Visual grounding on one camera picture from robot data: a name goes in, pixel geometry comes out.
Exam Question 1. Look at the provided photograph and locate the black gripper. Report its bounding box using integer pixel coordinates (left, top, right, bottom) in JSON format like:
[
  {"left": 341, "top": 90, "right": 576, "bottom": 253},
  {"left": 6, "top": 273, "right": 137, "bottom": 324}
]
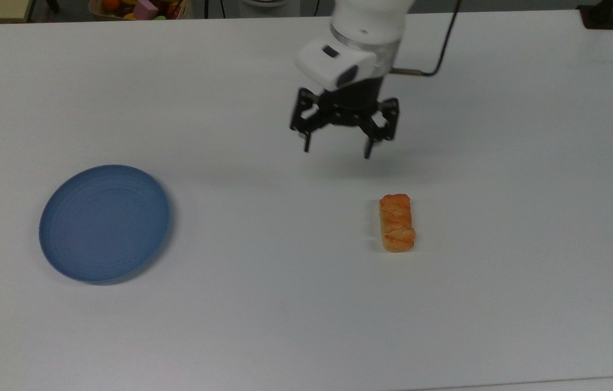
[{"left": 290, "top": 75, "right": 400, "bottom": 160}]

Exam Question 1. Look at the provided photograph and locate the orange glazed bread loaf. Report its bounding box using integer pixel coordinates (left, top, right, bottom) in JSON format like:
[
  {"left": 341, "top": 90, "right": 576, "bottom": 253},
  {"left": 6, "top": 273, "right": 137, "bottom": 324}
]
[{"left": 379, "top": 193, "right": 416, "bottom": 253}]

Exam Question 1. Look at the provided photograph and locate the pink toy block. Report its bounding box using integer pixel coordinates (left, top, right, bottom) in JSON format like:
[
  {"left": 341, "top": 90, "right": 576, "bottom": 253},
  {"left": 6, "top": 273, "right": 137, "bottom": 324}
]
[{"left": 133, "top": 0, "right": 160, "bottom": 20}]

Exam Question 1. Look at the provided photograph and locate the blue round plate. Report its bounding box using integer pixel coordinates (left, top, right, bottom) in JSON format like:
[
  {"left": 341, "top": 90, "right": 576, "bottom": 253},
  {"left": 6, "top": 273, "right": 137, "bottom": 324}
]
[{"left": 39, "top": 165, "right": 172, "bottom": 285}]

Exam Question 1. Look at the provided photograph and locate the basket of toy items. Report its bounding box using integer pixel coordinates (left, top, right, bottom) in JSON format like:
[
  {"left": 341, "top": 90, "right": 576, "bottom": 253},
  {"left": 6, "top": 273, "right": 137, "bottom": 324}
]
[{"left": 88, "top": 0, "right": 193, "bottom": 21}]

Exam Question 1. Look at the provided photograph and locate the black table clamp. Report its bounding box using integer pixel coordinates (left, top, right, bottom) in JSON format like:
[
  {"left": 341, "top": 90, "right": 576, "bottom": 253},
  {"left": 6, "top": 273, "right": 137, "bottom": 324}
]
[{"left": 577, "top": 0, "right": 613, "bottom": 30}]

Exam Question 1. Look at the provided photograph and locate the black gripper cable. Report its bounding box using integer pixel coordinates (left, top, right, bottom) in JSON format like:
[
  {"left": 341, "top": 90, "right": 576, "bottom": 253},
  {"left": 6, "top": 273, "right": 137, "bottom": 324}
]
[{"left": 392, "top": 0, "right": 461, "bottom": 78}]

